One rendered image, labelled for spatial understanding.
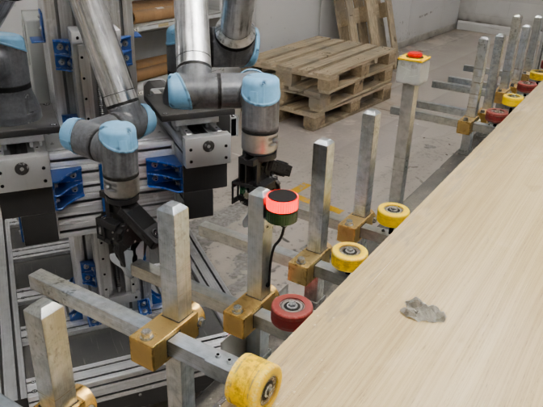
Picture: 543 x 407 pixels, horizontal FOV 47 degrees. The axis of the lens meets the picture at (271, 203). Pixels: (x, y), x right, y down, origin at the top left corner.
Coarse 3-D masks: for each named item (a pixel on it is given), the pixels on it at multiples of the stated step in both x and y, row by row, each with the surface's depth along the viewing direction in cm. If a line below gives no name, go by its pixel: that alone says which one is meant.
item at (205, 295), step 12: (132, 264) 139; (144, 264) 139; (144, 276) 138; (156, 276) 136; (192, 288) 131; (204, 288) 131; (192, 300) 132; (204, 300) 130; (216, 300) 128; (228, 300) 128; (264, 312) 124; (264, 324) 123; (276, 336) 122; (288, 336) 120
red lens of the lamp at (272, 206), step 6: (270, 204) 114; (276, 204) 114; (282, 204) 113; (288, 204) 114; (294, 204) 114; (270, 210) 115; (276, 210) 114; (282, 210) 114; (288, 210) 114; (294, 210) 115
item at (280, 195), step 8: (272, 192) 117; (280, 192) 117; (288, 192) 117; (280, 200) 114; (288, 200) 114; (264, 224) 119; (272, 224) 121; (264, 232) 119; (280, 240) 120; (272, 248) 122; (272, 256) 123
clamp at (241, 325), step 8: (272, 288) 131; (248, 296) 127; (272, 296) 129; (232, 304) 125; (240, 304) 125; (248, 304) 125; (256, 304) 125; (264, 304) 127; (224, 312) 123; (232, 312) 123; (248, 312) 123; (256, 312) 124; (224, 320) 124; (232, 320) 122; (240, 320) 121; (248, 320) 122; (224, 328) 124; (232, 328) 123; (240, 328) 122; (248, 328) 123; (240, 336) 123
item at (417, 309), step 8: (416, 296) 120; (408, 304) 120; (416, 304) 119; (424, 304) 118; (432, 304) 119; (408, 312) 117; (416, 312) 117; (424, 312) 117; (432, 312) 117; (440, 312) 118; (416, 320) 116; (424, 320) 117; (432, 320) 116; (440, 320) 117
